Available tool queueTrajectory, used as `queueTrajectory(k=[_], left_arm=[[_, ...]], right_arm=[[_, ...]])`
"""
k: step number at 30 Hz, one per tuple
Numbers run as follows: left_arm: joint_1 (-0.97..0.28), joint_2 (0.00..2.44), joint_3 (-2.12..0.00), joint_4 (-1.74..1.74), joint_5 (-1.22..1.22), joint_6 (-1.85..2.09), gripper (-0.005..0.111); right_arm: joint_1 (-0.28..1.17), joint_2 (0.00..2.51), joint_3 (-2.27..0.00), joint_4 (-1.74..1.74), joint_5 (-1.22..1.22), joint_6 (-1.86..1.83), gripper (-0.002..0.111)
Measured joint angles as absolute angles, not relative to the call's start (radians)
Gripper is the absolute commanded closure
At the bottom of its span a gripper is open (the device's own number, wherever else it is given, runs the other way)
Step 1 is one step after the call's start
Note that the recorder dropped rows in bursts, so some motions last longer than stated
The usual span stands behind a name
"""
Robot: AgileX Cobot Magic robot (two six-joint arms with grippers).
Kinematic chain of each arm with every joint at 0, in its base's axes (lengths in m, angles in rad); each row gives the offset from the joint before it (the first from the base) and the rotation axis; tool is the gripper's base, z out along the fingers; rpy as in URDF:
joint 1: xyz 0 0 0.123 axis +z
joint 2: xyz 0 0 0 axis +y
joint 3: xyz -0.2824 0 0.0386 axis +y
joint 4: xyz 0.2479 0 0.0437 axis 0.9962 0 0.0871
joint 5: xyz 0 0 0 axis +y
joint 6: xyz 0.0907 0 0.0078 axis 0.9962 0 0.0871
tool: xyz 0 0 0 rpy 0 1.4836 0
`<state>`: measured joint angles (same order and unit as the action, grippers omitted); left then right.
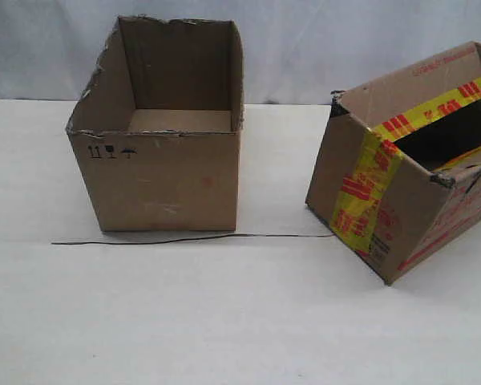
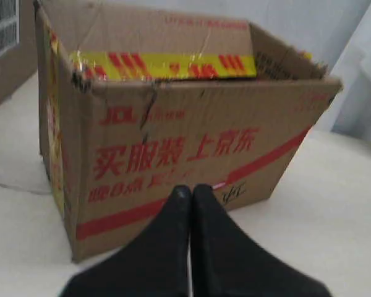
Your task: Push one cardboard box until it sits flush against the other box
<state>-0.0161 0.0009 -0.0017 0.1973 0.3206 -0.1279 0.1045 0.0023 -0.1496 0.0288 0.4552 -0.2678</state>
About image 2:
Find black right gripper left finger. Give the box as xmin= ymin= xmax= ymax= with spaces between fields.
xmin=62 ymin=185 xmax=191 ymax=296

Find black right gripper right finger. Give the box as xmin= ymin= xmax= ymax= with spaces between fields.
xmin=189 ymin=184 xmax=310 ymax=297

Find cardboard box with yellow tape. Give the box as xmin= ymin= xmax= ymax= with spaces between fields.
xmin=34 ymin=1 xmax=341 ymax=262

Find plain open cardboard box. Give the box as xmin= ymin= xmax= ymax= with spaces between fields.
xmin=0 ymin=0 xmax=37 ymax=104

